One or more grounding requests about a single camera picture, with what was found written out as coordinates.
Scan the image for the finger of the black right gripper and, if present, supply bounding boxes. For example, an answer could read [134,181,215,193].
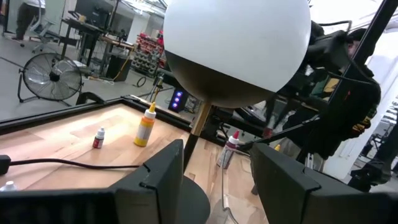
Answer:
[264,73,299,128]
[279,77,315,130]

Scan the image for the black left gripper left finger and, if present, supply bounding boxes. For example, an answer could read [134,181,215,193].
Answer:
[109,139,185,224]

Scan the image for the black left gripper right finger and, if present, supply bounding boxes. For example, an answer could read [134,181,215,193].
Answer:
[250,142,321,224]

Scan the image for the large yellow squeeze bottle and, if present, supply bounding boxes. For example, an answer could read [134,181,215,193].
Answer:
[134,101,157,147]

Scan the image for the large dark red squeeze bottle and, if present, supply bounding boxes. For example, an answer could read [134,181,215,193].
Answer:
[217,130,241,170]

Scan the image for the small orange-red bottle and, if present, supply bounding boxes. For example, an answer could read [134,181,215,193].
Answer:
[92,126,106,149]

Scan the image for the white globe table lamp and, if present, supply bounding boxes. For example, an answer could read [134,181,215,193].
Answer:
[163,0,312,224]

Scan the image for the black box with blue lights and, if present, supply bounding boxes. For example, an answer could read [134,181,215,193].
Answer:
[167,88,190,113]

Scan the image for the black floor cabinet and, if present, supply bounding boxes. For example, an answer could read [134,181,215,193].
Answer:
[105,54,133,82]

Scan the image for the red parts bin rack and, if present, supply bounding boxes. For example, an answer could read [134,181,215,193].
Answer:
[131,30,165,78]

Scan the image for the wooden workbench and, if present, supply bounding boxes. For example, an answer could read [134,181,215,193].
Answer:
[98,34,137,77]

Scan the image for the black floor fan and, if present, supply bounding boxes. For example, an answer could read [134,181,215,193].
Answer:
[17,52,84,108]

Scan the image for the black desk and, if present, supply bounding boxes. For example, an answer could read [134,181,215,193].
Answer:
[60,11,105,68]

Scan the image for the light grey office chair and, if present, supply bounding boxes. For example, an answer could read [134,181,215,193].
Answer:
[29,17,62,54]

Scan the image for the person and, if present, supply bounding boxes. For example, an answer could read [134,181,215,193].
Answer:
[11,0,47,41]

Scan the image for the black lamp power cable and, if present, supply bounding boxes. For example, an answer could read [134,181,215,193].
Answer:
[0,154,141,175]

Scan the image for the yellow floor cable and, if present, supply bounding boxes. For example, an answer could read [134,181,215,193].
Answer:
[112,52,131,82]

